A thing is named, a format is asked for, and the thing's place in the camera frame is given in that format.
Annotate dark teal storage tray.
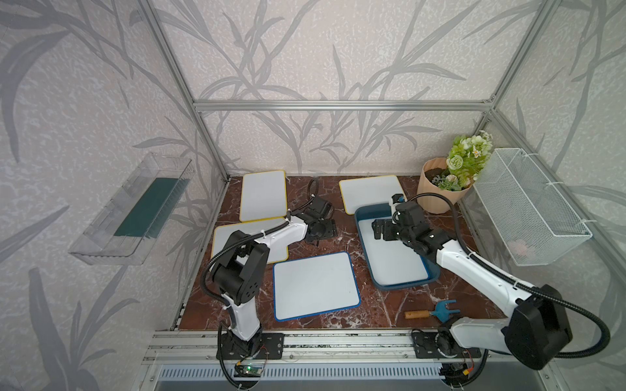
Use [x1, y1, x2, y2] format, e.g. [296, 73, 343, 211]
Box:
[355, 204, 441, 291]

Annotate blue framed whiteboard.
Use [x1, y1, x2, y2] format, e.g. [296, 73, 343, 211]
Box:
[273, 252, 361, 322]
[358, 219, 430, 289]

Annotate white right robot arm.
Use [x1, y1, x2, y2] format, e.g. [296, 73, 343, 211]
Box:
[371, 194, 611, 370]

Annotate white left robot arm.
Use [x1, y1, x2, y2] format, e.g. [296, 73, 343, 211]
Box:
[200, 195, 337, 343]

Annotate yellow framed whiteboard right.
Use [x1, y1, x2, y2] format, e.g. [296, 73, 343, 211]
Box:
[339, 175, 405, 215]

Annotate yellow framed whiteboard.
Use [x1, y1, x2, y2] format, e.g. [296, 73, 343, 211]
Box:
[339, 175, 405, 215]
[239, 170, 288, 223]
[210, 216, 290, 266]

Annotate yellow framed whiteboard near left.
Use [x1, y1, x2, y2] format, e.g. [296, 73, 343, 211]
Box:
[210, 216, 290, 266]

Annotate yellow framed whiteboard far left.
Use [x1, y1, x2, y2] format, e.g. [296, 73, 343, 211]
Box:
[239, 170, 288, 223]

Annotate beige flower pot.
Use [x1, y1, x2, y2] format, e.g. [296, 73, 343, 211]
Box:
[417, 157, 472, 214]

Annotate green white artificial flowers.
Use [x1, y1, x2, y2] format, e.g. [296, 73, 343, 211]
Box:
[433, 130, 493, 192]

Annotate pink object in basket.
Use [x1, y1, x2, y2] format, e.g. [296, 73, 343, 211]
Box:
[507, 239, 535, 260]

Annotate green circuit board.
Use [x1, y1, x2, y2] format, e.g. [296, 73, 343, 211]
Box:
[235, 363, 264, 378]

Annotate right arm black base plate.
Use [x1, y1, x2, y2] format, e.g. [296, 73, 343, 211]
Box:
[410, 329, 484, 359]

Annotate white wire mesh basket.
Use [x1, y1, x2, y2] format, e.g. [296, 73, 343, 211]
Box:
[474, 148, 593, 267]

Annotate aluminium front rail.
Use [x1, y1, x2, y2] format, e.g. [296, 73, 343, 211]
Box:
[140, 328, 554, 366]

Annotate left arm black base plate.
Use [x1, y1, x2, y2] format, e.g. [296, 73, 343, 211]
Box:
[216, 330, 285, 360]

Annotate right circuit board with wires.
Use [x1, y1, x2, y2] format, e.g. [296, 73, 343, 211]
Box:
[440, 363, 474, 388]

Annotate clear plastic wall shelf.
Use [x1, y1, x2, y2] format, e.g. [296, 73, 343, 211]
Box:
[68, 152, 196, 267]

